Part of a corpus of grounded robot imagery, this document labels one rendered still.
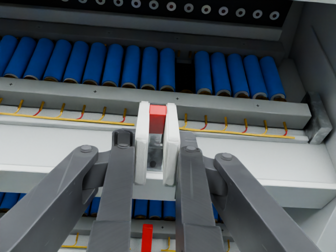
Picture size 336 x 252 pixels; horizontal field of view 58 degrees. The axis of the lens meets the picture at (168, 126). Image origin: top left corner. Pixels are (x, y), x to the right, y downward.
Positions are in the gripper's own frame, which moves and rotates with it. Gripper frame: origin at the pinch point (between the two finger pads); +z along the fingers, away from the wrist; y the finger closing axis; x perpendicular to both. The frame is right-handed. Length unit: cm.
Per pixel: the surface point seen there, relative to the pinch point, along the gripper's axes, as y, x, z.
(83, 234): -8.6, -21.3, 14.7
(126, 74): -3.4, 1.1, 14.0
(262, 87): 11.5, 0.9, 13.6
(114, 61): -4.9, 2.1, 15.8
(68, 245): -10.3, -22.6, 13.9
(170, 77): 1.3, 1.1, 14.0
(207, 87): 5.3, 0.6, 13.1
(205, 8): 5.0, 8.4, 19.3
